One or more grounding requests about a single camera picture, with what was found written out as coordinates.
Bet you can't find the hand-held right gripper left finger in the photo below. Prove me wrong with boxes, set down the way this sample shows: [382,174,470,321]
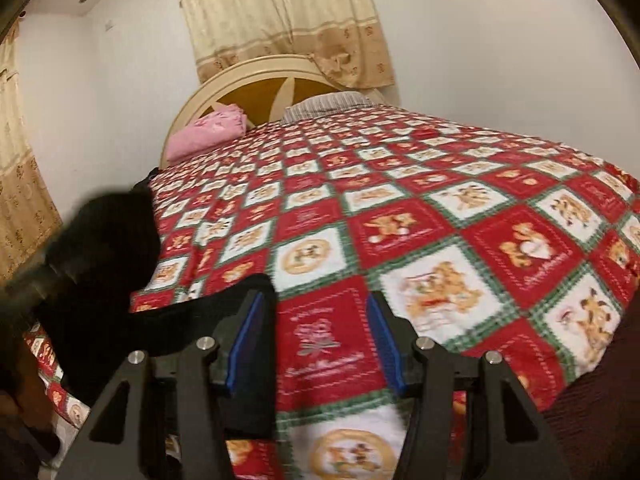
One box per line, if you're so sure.
[60,290,265,480]

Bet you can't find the red teddy bear printed blanket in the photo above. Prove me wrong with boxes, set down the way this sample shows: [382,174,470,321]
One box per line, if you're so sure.
[25,105,640,480]

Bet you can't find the black pants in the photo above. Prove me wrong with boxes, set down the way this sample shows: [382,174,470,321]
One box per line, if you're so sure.
[30,190,278,438]

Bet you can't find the pink pillow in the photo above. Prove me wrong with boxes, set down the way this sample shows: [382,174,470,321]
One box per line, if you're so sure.
[165,104,248,162]

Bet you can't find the dark red cloth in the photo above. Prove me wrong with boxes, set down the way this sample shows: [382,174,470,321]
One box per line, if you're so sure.
[542,300,640,480]

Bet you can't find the beige floral curtain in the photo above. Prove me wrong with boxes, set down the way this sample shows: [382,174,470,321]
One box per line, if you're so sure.
[172,0,396,92]
[0,20,63,286]

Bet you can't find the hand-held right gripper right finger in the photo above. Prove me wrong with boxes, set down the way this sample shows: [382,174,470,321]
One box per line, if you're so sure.
[366,292,571,480]

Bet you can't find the cream wooden headboard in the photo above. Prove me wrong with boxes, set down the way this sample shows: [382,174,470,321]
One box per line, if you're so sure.
[160,54,386,168]

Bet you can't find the striped pillow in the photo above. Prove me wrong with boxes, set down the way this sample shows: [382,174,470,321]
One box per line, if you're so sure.
[280,91,376,123]

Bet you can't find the person's left forearm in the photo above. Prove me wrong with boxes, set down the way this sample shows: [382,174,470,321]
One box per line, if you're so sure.
[0,352,53,436]

